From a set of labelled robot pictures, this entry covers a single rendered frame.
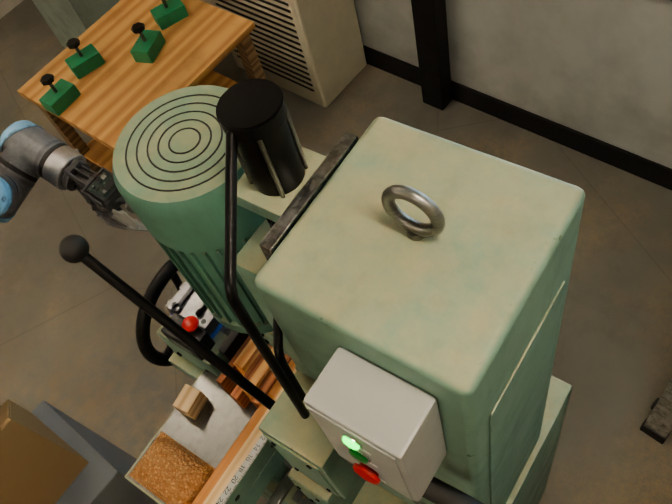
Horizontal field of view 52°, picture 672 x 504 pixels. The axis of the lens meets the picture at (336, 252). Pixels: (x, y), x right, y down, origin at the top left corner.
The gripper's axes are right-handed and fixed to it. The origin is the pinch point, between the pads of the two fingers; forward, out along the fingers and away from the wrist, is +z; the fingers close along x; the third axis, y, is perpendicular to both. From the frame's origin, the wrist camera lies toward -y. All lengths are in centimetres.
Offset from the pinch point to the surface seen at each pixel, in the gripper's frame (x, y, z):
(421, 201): -9, 93, 51
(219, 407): -24.0, 15.2, 37.5
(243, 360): -15.9, 22.6, 37.1
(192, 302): -12.2, 20.6, 23.1
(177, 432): -31.5, 13.9, 33.8
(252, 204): -12, 81, 37
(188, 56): 70, -57, -50
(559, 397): 10, 22, 87
